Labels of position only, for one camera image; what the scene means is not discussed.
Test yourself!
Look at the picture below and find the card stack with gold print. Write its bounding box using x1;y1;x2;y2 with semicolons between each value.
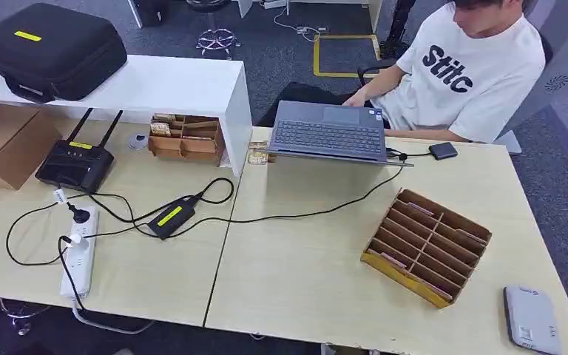
247;141;277;166

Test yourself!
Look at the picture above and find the grey laptop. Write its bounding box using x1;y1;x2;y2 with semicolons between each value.
266;100;416;169

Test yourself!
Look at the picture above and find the small wooden card box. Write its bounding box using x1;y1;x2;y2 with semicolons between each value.
147;113;226;166

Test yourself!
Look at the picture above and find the person's right hand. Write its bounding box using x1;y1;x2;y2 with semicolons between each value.
342;89;369;109

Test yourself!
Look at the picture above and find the black power adapter brick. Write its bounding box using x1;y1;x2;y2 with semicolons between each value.
146;197;199;241

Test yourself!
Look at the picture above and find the thin pale card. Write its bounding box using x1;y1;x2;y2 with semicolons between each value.
420;279;455;303
366;248;408;271
408;202;436;217

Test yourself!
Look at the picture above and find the card stack with pale print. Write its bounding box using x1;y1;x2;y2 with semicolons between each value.
149;121;173;138

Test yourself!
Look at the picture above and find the small white round puck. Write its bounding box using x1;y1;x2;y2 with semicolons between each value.
128;133;151;152

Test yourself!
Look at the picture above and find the white desk shelf riser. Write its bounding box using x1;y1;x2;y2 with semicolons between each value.
0;44;254;178

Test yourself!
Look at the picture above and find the chrome star chair base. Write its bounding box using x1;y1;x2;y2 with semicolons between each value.
195;27;243;61

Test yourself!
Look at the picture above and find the large wooden slotted card box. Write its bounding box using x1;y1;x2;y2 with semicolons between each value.
360;188;493;310

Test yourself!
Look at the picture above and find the black external drive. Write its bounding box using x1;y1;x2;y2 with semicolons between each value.
428;142;460;161

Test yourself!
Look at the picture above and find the black router with antennas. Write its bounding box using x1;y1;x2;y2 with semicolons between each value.
35;107;124;194

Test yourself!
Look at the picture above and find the person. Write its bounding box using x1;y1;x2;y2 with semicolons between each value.
257;0;547;144

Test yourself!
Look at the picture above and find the black floor cabinet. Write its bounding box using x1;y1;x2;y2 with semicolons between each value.
128;0;172;29

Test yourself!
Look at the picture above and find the white power strip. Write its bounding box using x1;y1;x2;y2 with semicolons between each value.
59;206;100;300

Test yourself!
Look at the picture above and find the black carrying case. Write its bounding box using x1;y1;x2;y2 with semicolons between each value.
0;2;129;104

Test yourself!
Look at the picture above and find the brown cardboard box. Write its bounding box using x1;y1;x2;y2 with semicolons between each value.
0;101;63;191

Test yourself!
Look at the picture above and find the pale grey flat device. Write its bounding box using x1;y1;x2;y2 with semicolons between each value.
503;285;564;355

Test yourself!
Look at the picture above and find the chrome chair base under desk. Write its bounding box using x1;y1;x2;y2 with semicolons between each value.
0;297;54;337

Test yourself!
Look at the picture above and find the black laptop charging cable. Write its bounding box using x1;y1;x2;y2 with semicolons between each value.
166;166;405;241

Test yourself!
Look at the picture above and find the black adapter mains cable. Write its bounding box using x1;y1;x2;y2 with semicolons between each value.
85;177;236;231

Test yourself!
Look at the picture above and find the black external drive cable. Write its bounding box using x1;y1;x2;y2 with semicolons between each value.
385;146;432;163

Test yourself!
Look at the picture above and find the white floor cable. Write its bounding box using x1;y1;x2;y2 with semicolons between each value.
271;4;329;43

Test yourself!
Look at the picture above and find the white desk frame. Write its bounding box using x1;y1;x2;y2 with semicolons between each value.
237;0;383;31

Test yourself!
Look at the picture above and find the black plug with tagged cable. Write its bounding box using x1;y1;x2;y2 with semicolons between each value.
53;186;92;225

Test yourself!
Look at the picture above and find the white power strip cord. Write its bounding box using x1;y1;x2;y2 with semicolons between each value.
70;297;155;337

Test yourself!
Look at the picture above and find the black thin looped cable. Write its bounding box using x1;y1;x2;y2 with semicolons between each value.
4;193;141;268

